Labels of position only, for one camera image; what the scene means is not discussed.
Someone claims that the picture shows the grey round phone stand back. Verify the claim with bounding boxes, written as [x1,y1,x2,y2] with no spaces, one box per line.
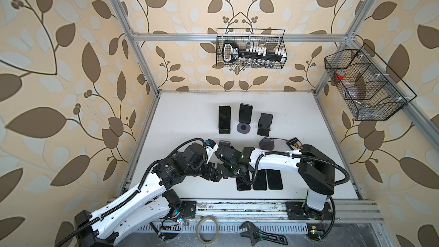
[237,122,251,134]

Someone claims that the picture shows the black adjustable wrench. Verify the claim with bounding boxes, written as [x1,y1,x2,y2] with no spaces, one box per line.
[239,221,288,247]

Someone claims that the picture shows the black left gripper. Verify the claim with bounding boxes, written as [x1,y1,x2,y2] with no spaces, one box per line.
[185,159,230,183]

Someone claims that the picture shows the black charging board yellow plugs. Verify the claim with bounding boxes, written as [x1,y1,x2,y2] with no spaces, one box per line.
[273,138,303,150]

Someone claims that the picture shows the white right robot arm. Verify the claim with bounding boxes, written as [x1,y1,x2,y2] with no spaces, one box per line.
[206,142,350,241]

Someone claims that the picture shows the grey round stand front right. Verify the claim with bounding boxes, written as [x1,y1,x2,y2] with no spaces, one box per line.
[259,137,275,151]

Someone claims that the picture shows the purple phone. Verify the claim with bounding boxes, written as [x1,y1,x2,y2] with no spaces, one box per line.
[236,173,252,192]

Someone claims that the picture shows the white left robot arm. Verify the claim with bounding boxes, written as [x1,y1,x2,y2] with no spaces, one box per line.
[56,138,231,247]

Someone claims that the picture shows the black socket set tool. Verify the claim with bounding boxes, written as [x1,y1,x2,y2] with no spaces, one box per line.
[219,41,287,63]

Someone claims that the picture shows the black phone stand front left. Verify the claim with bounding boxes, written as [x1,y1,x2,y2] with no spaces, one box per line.
[218,140,231,146]

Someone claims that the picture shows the tape roll ring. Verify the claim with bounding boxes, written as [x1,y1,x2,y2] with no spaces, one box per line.
[195,215,220,246]

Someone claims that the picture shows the black flat stand back right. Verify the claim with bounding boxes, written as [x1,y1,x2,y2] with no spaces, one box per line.
[257,113,273,137]

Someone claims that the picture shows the silver phone left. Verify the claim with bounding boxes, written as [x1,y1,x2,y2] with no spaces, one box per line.
[218,106,231,130]

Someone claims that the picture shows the black wire basket back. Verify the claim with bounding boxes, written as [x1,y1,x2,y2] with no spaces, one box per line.
[216,27,288,69]

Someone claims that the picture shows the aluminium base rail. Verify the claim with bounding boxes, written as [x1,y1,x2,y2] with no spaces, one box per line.
[106,198,385,234]

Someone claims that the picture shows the black flat phone stand left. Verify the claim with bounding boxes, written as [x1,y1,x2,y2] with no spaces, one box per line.
[218,128,230,134]

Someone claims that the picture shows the black wire basket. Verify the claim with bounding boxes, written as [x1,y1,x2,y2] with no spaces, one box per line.
[216,27,288,69]
[324,43,417,121]

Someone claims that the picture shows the black wire basket right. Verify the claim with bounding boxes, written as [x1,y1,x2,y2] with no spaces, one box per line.
[324,43,417,121]

